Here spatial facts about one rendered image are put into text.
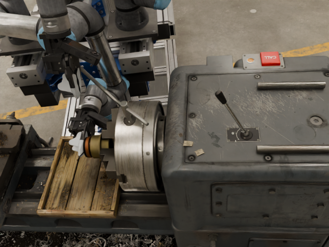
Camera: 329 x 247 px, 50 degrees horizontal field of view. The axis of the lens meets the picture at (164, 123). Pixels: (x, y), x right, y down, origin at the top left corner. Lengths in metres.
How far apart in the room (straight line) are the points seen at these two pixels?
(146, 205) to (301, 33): 2.52
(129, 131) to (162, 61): 1.82
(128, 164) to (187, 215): 0.26
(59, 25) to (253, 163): 0.64
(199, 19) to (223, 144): 2.72
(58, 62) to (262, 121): 0.61
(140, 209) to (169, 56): 1.74
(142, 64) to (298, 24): 2.29
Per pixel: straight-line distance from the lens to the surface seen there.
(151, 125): 1.10
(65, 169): 1.53
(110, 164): 1.18
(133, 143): 1.10
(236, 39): 3.39
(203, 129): 1.04
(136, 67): 1.57
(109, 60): 1.47
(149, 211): 1.36
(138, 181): 1.15
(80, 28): 1.29
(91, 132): 1.34
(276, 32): 3.49
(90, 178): 1.46
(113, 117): 1.23
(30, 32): 1.38
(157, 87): 2.67
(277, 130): 1.06
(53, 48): 1.09
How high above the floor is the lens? 2.08
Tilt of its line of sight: 50 degrees down
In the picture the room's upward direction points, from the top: 10 degrees counter-clockwise
